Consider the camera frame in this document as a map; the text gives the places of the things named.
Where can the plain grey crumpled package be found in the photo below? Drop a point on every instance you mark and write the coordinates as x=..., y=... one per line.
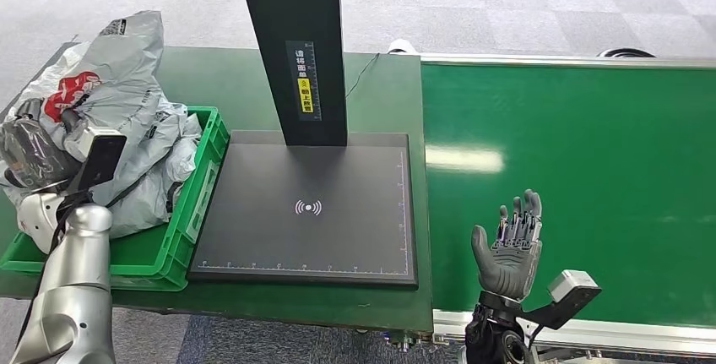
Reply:
x=151, y=199

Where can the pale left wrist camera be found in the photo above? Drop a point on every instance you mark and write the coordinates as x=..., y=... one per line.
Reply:
x=100, y=154

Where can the grey package with red print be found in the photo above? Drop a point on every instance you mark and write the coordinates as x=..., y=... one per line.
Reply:
x=128, y=87

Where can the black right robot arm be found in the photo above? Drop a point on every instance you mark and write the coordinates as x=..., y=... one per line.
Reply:
x=489, y=336

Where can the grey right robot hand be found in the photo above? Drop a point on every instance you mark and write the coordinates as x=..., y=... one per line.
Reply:
x=509, y=266

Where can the white round object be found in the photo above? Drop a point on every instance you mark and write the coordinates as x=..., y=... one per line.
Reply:
x=403, y=46

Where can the green conveyor belt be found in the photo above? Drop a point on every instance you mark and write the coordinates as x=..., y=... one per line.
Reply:
x=587, y=126

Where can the aluminium conveyor frame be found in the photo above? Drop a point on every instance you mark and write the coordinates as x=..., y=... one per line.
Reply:
x=615, y=340

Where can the black yellow column label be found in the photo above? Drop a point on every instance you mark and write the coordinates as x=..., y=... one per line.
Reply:
x=304, y=82

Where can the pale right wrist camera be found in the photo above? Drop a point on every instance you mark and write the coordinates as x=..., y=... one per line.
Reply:
x=570, y=291

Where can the black scale column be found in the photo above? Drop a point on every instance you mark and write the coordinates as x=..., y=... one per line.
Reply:
x=293, y=14

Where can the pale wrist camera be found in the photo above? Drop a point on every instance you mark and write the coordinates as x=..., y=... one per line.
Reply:
x=100, y=154
x=570, y=291

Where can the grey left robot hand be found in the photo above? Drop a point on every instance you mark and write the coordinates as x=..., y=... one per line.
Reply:
x=33, y=154

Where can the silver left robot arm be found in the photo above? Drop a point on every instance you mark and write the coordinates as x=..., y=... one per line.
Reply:
x=78, y=283

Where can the green plastic basket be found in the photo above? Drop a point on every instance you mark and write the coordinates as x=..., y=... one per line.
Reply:
x=151, y=255

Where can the black weighing scale platform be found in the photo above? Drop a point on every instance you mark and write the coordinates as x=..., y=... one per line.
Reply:
x=313, y=238

